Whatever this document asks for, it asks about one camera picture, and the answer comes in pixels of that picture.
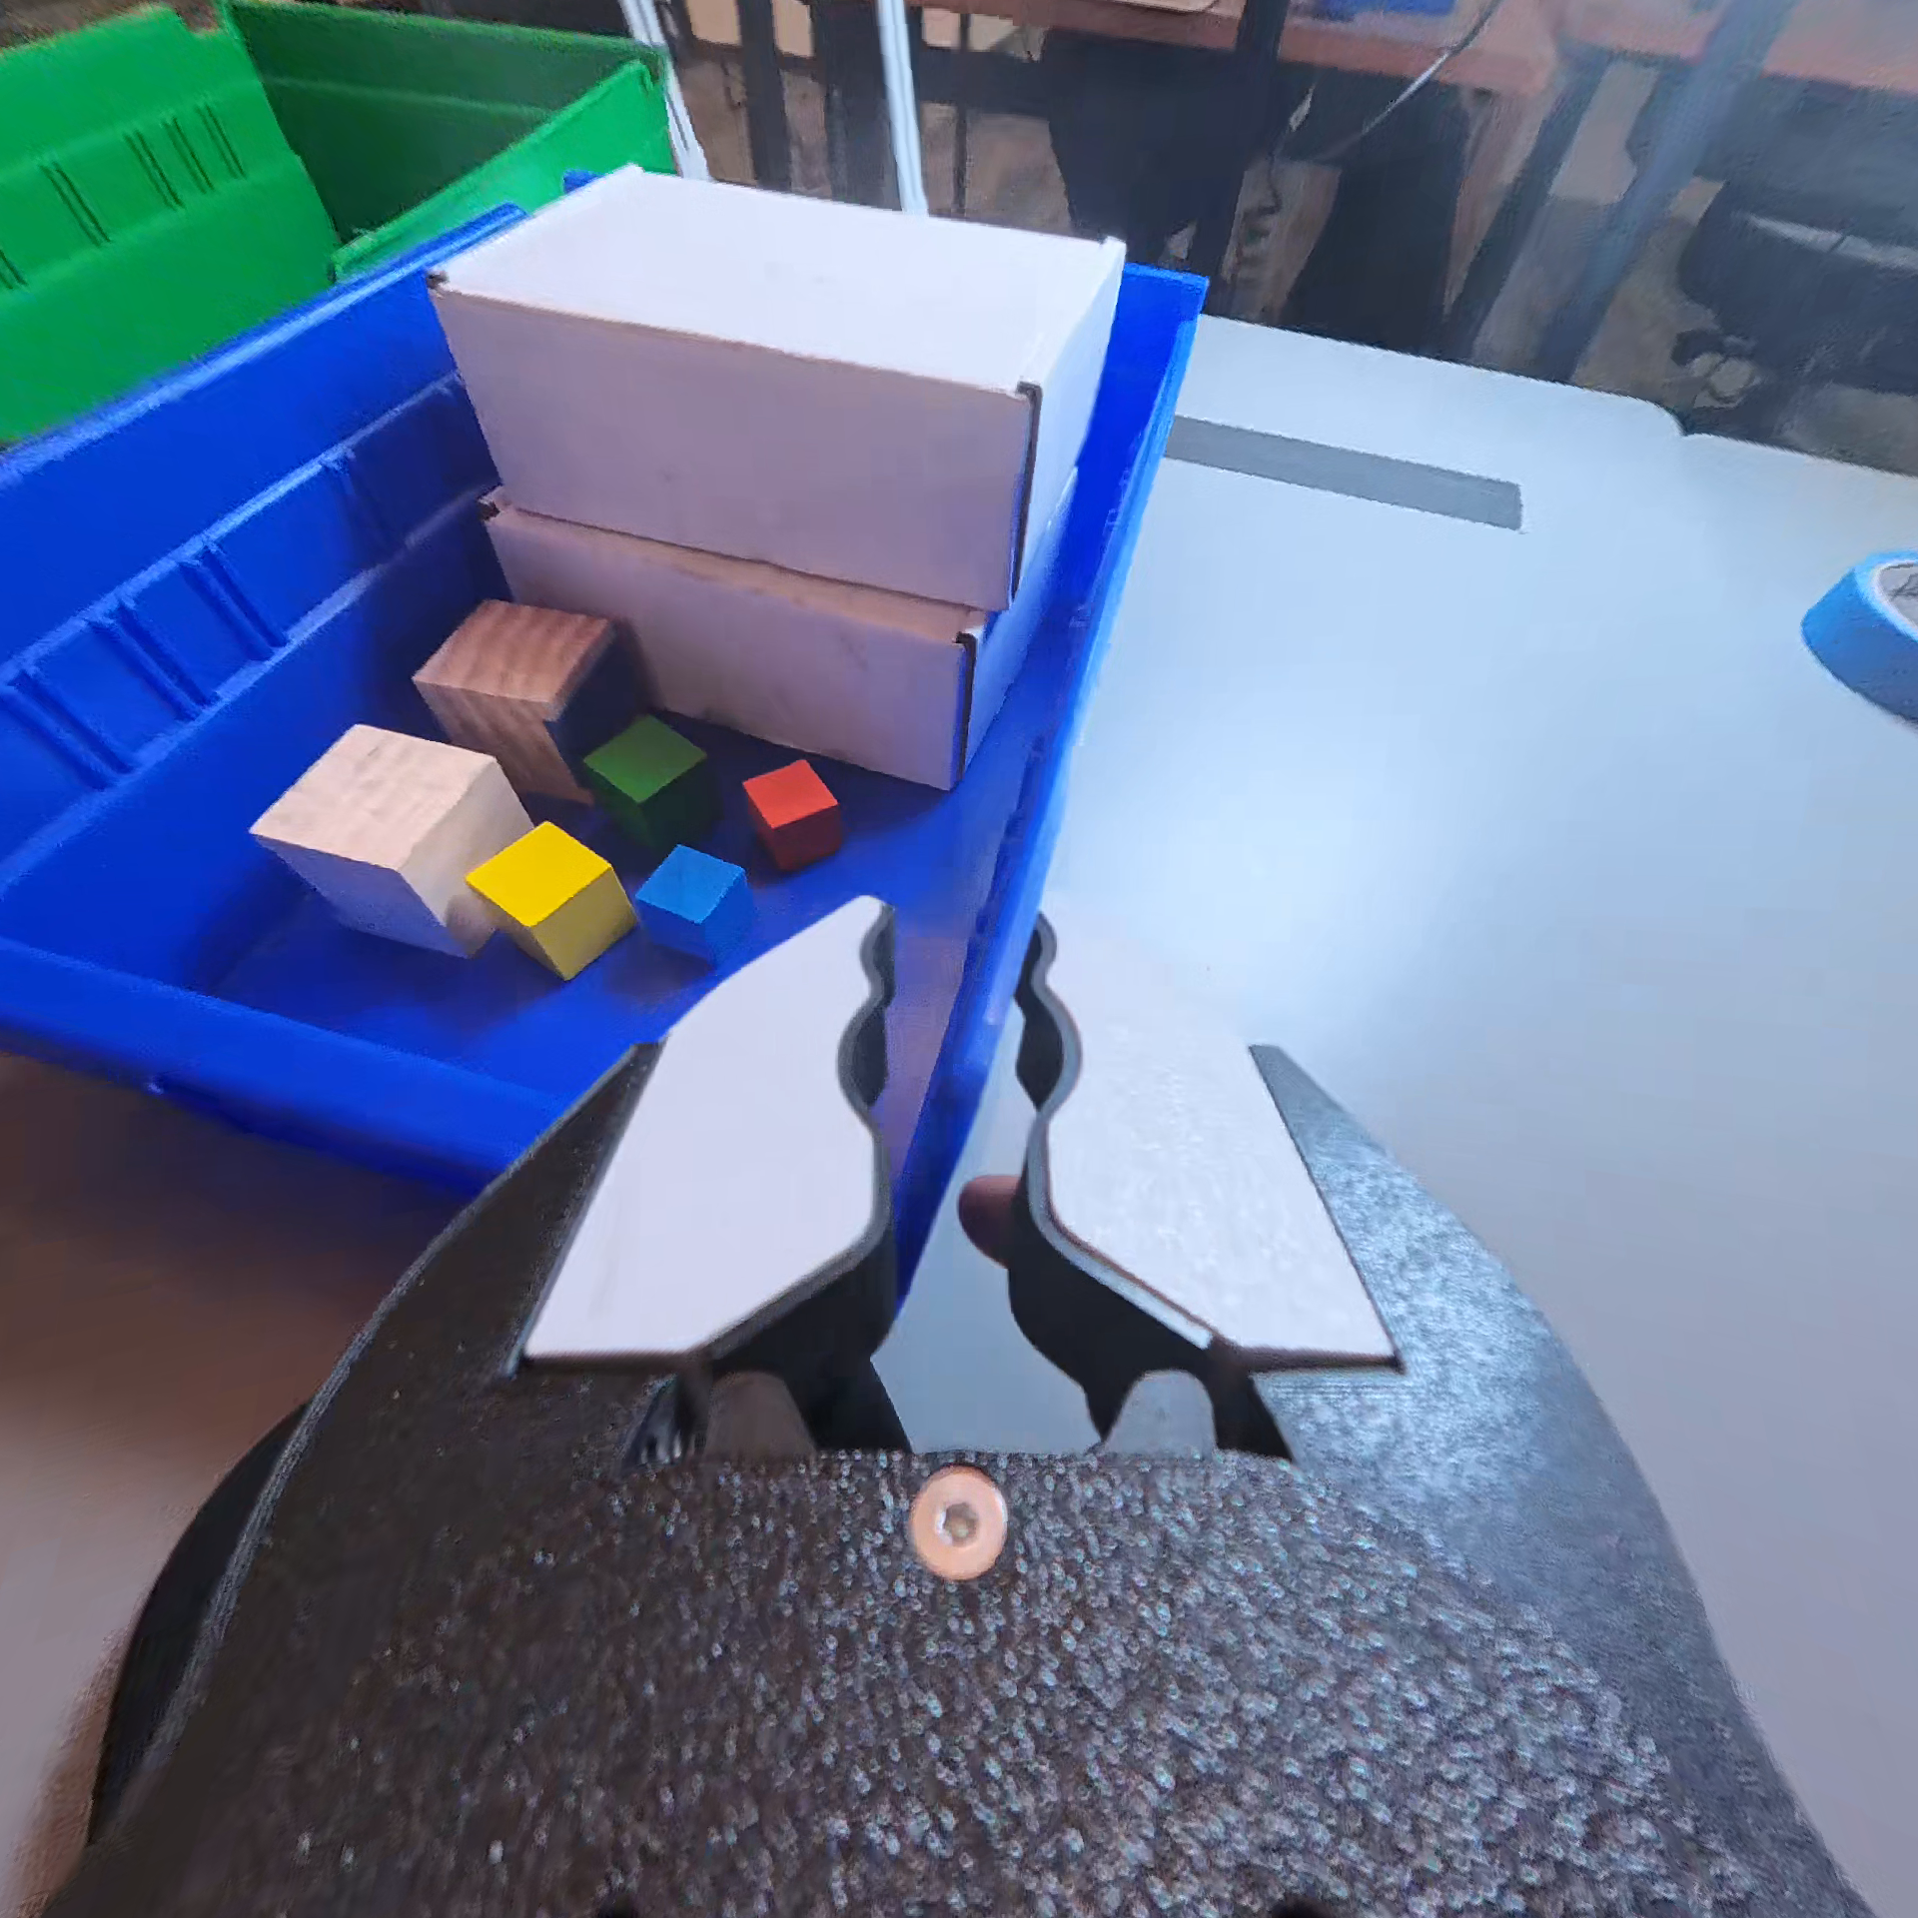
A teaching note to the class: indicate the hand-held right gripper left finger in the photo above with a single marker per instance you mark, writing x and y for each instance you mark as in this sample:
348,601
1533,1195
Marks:
719,1170

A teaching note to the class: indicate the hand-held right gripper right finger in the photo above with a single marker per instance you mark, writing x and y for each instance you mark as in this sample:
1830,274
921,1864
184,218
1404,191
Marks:
1199,1200

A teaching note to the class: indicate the small blue cube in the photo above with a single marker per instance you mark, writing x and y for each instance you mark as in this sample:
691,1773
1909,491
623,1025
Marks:
693,902

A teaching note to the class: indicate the small yellow cube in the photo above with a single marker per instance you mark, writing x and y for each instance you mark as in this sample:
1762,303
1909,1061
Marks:
547,900

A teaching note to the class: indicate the small red cube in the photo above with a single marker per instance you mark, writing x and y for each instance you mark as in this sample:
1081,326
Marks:
791,811

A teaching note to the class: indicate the small green cube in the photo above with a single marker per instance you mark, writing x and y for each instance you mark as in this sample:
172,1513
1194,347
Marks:
645,778

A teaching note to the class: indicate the blue plastic bin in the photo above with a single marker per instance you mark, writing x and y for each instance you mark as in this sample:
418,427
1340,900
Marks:
148,598

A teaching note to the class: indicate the white cardboard box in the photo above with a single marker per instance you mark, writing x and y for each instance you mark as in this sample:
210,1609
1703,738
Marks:
749,660
749,375

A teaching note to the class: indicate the person's right hand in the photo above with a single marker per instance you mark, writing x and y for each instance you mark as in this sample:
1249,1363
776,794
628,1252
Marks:
990,1218

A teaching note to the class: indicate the large pale wooden cube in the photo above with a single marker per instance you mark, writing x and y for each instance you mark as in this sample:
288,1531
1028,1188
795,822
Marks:
383,831

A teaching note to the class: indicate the large dark wooden cube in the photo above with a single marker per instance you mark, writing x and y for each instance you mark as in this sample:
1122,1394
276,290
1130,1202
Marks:
502,681

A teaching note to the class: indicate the grey tape strip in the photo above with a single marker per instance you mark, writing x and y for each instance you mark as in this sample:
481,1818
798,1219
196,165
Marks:
1347,473

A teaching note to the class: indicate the blue tape roll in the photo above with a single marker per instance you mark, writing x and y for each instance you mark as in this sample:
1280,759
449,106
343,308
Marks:
1860,629

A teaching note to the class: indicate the white metal pole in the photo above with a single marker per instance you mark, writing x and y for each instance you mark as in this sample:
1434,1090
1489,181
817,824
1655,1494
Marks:
904,106

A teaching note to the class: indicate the black office chair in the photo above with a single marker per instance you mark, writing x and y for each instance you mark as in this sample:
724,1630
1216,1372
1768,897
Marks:
1797,284

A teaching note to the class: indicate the green plastic bin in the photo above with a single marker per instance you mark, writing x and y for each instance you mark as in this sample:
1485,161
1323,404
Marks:
166,225

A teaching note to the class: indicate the brown desk with black legs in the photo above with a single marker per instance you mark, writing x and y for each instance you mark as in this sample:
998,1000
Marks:
1499,36

